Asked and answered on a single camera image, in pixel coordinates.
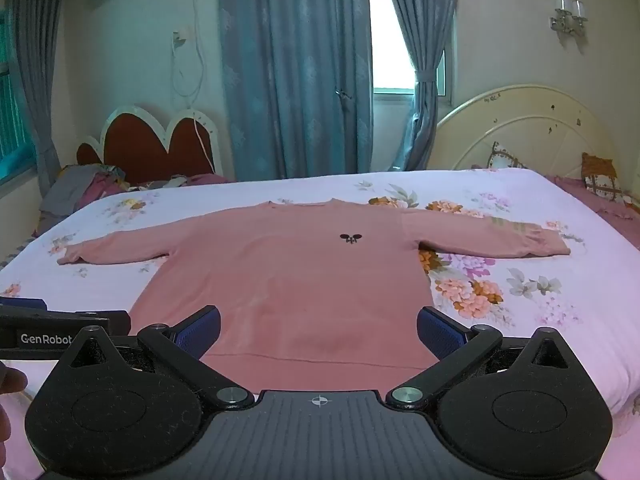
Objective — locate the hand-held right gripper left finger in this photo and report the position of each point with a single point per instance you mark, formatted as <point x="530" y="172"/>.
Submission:
<point x="200" y="332"/>

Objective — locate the narrow blue curtain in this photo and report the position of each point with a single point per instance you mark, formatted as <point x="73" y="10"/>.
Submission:
<point x="35" y="60"/>

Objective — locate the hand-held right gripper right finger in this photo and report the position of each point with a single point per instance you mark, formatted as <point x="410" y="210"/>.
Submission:
<point x="440" y="332"/>

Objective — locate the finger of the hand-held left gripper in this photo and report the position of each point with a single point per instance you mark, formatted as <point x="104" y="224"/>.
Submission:
<point x="22" y="303"/>

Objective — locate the bright window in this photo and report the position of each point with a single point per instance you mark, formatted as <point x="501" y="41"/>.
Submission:
<point x="390" y="35"/>

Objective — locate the pink sweatshirt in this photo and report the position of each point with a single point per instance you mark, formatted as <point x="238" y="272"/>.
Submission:
<point x="300" y="285"/>

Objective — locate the red scalloped headboard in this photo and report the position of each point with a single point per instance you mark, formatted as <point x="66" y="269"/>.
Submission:
<point x="145" y="145"/>

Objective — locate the cream round headboard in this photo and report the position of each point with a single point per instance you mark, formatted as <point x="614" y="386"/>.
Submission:
<point x="530" y="130"/>

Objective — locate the person's left hand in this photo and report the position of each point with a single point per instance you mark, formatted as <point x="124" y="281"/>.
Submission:
<point x="12" y="381"/>

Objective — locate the wall sconce lamp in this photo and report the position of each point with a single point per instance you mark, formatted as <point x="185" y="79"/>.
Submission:
<point x="567" y="12"/>

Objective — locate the pile of clothes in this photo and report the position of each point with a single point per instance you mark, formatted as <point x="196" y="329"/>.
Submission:
<point x="75" y="185"/>

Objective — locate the tied blue curtain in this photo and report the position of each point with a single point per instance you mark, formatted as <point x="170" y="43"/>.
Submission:
<point x="425" y="35"/>

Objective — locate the floral bed sheet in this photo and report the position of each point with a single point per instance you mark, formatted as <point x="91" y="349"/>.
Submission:
<point x="550" y="350"/>

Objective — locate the magenta ruffled blanket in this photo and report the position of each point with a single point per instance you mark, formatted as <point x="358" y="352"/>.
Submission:
<point x="600" y="210"/>

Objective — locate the wide blue curtain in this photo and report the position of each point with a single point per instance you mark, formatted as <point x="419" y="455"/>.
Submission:
<point x="295" y="60"/>

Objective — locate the large patterned cushion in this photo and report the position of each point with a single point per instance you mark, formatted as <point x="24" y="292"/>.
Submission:
<point x="600" y="177"/>

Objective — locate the green tinted window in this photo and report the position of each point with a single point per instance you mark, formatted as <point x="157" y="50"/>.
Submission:
<point x="10" y="125"/>

